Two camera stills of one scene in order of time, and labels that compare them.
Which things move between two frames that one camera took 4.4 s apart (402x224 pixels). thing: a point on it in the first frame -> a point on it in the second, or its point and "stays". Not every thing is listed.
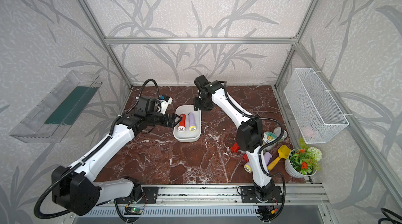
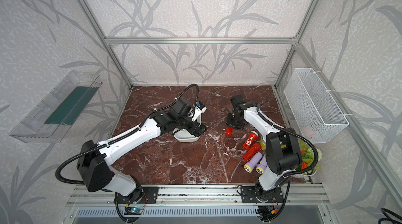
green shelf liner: (67, 112) stays
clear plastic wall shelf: (50, 120) stays
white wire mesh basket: (317, 114) stays
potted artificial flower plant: (304, 161) stays
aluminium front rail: (220, 194) stays
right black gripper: (196, 105) -> (227, 122)
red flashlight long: (235, 147) -> (229, 131)
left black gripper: (172, 123) -> (199, 132)
